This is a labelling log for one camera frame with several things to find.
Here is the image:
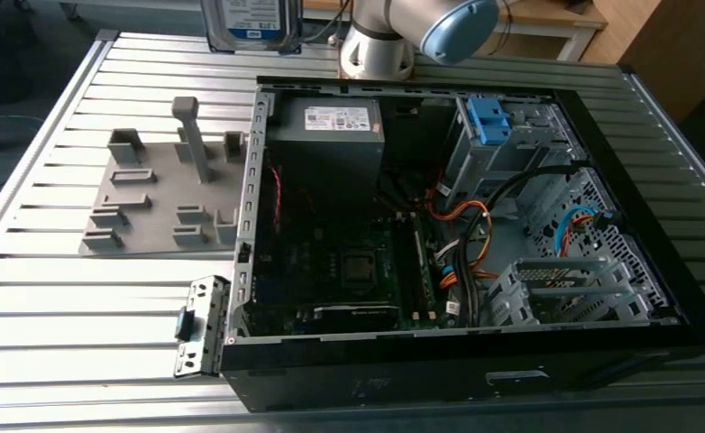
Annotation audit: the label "black cable bundle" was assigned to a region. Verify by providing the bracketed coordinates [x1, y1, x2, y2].
[375, 169, 435, 213]
[452, 234, 483, 327]

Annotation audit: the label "CPU socket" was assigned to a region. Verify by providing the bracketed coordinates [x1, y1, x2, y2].
[337, 252, 381, 294]

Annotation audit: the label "black PC case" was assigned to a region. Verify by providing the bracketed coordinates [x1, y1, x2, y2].
[217, 74, 705, 414]

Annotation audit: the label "orange power wire black connector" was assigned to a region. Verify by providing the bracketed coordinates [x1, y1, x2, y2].
[570, 210, 616, 234]

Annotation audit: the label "blue data wire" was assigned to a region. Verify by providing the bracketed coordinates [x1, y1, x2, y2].
[555, 204, 599, 259]

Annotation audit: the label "grey metal drive cage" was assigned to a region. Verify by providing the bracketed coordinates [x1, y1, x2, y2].
[444, 94, 587, 202]

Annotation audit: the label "grey parts rack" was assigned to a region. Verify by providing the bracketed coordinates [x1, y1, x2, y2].
[77, 96, 251, 258]

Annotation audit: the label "dark green motherboard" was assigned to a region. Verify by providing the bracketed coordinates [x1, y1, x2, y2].
[249, 211, 467, 335]

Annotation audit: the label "grey metal disk bay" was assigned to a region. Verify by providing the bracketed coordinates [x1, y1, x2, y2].
[484, 254, 654, 327]

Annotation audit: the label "hard disk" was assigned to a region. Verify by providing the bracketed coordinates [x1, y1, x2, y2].
[198, 0, 305, 56]

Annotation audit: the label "wooden desk white legs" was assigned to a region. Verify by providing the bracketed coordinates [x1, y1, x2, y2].
[230, 0, 607, 62]

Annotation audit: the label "black waste bin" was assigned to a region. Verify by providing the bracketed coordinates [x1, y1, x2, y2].
[0, 26, 35, 105]

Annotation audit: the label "thin red wire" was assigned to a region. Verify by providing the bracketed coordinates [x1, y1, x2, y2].
[266, 164, 285, 231]

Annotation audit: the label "orange power wire bundle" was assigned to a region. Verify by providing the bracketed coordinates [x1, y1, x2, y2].
[428, 200, 500, 290]

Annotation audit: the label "grey power supply unit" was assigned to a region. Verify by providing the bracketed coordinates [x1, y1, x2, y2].
[265, 97, 388, 208]

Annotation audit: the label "blue drive cage latch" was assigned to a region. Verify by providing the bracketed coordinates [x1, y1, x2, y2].
[463, 97, 511, 146]

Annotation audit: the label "thick black cable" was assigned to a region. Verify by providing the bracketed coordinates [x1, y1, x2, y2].
[482, 164, 576, 217]

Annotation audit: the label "green RAM stick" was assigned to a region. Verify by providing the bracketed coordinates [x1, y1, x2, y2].
[408, 210, 438, 322]

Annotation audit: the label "grey expansion slot bracket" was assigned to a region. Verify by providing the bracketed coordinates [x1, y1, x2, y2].
[170, 273, 231, 379]

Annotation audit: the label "black graphics card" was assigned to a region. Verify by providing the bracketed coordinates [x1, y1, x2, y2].
[310, 304, 402, 333]

